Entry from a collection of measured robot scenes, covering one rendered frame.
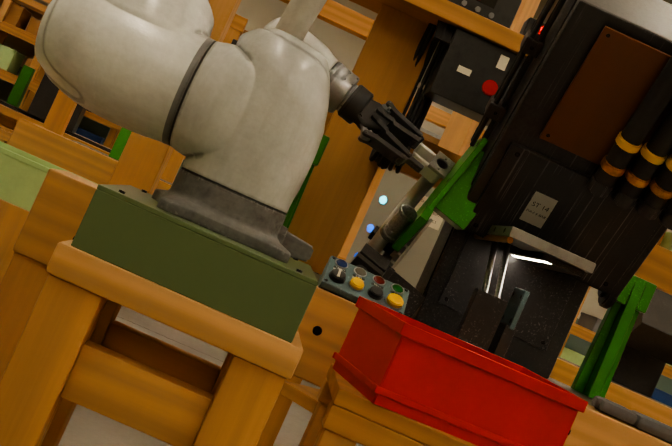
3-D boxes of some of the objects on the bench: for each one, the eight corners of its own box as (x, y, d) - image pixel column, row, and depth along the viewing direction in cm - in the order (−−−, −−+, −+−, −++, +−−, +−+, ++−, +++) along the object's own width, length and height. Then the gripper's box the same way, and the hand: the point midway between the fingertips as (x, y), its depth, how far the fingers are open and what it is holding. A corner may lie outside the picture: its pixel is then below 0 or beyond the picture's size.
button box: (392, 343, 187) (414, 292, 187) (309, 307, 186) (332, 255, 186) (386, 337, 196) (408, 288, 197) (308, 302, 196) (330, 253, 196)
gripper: (339, 105, 212) (436, 185, 212) (372, 67, 224) (464, 143, 224) (321, 129, 217) (416, 206, 218) (354, 90, 229) (444, 164, 229)
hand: (427, 163), depth 221 cm, fingers closed on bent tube, 3 cm apart
